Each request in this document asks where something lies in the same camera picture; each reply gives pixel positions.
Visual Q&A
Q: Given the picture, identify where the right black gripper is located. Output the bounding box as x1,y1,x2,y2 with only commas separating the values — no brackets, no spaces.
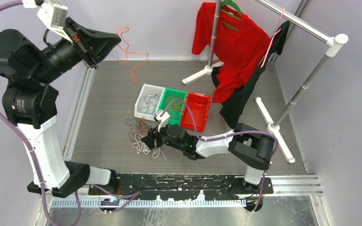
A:
141,120,184,152

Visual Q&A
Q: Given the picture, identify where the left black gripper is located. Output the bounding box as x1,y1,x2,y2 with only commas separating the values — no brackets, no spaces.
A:
31,17,121,84

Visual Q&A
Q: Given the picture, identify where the white thin cable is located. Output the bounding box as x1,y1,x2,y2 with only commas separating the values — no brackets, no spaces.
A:
132,134,166,160

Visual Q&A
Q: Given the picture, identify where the orange cable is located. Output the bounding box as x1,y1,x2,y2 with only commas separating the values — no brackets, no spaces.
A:
115,26,150,84
165,95,184,118

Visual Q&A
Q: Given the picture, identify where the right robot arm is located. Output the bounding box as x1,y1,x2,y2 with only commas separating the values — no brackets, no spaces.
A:
141,123,279,194

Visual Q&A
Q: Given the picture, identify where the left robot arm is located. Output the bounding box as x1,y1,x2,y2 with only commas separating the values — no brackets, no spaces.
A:
0,18,121,198

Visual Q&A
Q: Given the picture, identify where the white plastic bin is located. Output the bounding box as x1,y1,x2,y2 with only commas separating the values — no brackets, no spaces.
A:
134,83,165,121

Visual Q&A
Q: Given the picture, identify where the green plastic bin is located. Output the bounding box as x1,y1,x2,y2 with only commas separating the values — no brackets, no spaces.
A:
158,88,188,125

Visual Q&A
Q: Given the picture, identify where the red plastic bin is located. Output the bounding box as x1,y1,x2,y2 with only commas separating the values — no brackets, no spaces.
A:
180,92,211,132

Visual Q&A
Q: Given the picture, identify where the black t-shirt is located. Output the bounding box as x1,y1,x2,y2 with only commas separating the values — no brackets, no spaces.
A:
220,21,290,129

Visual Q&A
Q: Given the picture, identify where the red t-shirt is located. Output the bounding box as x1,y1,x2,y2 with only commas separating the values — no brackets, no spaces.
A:
191,2,271,103

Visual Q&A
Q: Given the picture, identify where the green clothes hanger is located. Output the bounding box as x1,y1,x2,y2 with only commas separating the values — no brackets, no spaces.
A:
219,0,242,32

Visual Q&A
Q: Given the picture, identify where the pink clothes hanger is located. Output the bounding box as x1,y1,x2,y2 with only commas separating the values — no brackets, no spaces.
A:
260,8,285,68

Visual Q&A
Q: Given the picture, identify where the metal clothes rack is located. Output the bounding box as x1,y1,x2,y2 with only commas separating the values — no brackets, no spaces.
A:
181,0,349,164

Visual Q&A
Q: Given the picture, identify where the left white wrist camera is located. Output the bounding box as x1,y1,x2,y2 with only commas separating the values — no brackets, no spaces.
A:
35,0,71,41

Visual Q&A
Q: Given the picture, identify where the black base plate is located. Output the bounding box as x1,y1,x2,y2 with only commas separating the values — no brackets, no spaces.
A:
88,174,274,201

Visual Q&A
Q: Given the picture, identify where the aluminium frame rail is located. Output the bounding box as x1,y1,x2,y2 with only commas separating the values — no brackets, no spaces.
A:
40,174,324,209

